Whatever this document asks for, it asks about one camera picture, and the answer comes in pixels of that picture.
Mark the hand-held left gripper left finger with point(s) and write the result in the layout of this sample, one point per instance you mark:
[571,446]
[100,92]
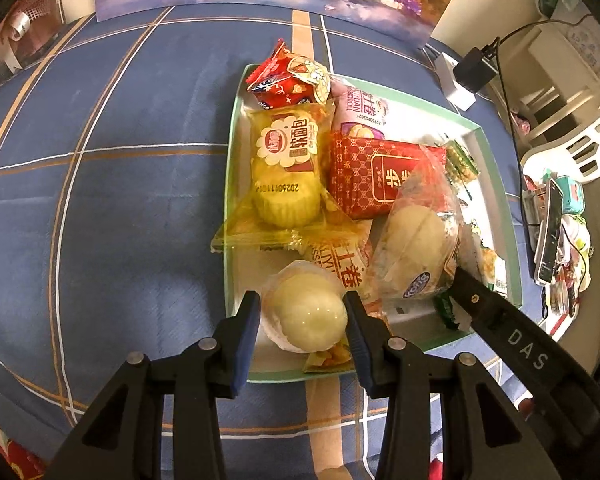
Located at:
[245,340]

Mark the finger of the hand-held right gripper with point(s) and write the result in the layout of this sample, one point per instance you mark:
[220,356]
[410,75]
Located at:
[520,345]

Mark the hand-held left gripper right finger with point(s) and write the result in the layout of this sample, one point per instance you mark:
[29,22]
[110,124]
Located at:
[360,345]

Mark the white bun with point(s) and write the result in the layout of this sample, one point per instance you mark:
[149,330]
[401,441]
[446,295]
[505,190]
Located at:
[305,310]

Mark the orange chip packet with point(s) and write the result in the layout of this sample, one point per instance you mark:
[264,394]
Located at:
[347,260]

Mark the white tray with green rim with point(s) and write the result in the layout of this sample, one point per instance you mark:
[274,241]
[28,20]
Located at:
[487,195]

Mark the yellow cake packet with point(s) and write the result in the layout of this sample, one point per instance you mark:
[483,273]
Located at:
[285,180]

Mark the red patterned packet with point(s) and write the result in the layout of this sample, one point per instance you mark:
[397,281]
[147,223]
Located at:
[365,175]

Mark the pink snack packet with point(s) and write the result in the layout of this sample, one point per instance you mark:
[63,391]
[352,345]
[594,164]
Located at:
[365,107]

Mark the red popcorn packet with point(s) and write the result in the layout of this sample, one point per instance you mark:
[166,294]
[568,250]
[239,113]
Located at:
[280,87]

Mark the orange and white packet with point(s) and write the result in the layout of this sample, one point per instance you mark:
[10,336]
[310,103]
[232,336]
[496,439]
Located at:
[492,267]

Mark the black phone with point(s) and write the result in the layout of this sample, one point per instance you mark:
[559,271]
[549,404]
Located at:
[550,235]

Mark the teal case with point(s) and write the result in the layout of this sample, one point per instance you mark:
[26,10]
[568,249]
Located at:
[575,195]

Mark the green yellow patterned packet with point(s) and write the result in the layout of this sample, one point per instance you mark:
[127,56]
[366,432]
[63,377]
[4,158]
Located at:
[460,160]

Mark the white plastic basket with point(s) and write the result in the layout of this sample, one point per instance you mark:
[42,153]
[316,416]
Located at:
[590,142]

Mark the red printed cloth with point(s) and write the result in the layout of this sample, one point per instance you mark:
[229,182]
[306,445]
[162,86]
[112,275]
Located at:
[15,460]

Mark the black power adapter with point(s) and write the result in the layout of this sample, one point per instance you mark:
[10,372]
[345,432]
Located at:
[475,72]

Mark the white shelf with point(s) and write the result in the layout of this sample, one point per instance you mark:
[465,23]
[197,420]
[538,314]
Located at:
[545,60]

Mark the pink ribbon bow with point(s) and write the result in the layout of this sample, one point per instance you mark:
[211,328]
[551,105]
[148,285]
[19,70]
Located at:
[35,15]

